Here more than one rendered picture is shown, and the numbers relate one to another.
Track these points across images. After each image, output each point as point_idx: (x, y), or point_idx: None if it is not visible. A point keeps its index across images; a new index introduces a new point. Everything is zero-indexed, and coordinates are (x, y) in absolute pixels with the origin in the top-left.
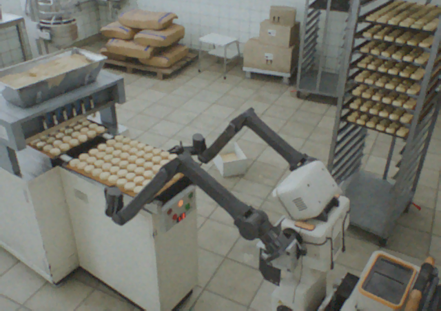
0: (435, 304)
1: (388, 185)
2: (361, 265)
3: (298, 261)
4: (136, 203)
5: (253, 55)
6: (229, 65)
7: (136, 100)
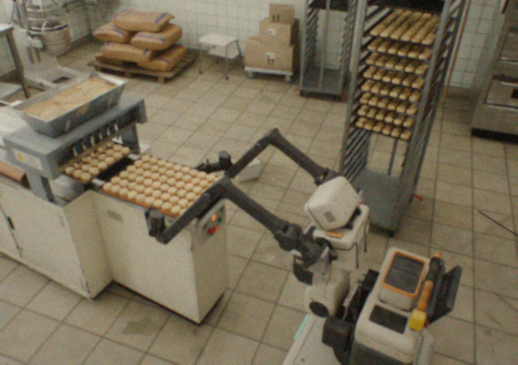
0: (443, 290)
1: (392, 180)
2: (373, 256)
3: None
4: (179, 224)
5: (254, 55)
6: (229, 65)
7: None
